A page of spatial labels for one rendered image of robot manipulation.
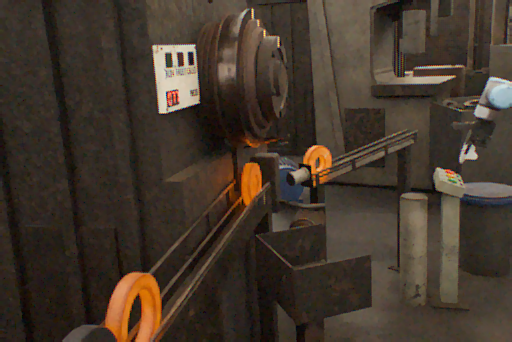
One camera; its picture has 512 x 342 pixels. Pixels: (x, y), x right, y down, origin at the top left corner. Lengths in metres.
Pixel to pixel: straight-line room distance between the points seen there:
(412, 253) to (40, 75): 1.74
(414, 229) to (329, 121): 2.27
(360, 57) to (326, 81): 0.35
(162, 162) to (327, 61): 3.20
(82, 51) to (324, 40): 3.21
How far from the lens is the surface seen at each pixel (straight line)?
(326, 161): 2.39
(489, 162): 3.90
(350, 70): 4.52
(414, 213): 2.49
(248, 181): 1.85
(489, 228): 2.97
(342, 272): 1.30
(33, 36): 1.61
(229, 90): 1.66
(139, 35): 1.48
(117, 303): 1.09
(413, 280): 2.61
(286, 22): 6.05
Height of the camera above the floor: 1.22
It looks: 13 degrees down
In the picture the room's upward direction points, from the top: 3 degrees counter-clockwise
